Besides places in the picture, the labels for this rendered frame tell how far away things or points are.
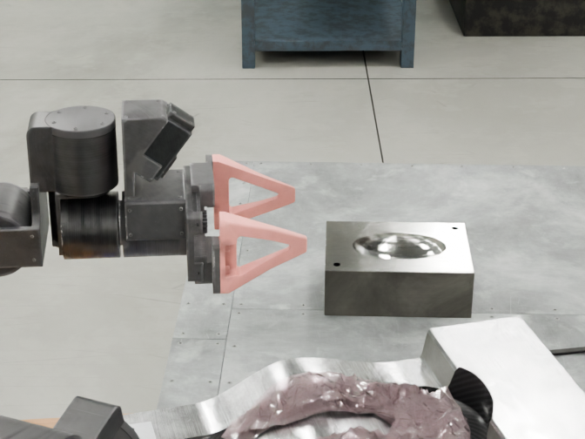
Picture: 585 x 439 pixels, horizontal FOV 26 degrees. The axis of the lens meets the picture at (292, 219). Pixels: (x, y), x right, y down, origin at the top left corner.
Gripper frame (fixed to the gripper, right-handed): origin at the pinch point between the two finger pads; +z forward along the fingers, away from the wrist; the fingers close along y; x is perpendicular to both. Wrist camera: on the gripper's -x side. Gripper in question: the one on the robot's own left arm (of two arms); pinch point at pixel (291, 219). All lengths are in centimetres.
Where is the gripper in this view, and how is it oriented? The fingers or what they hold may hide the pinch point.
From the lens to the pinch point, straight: 109.8
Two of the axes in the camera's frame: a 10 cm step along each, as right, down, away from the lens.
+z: 9.9, -0.3, 1.0
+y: -1.0, -4.5, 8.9
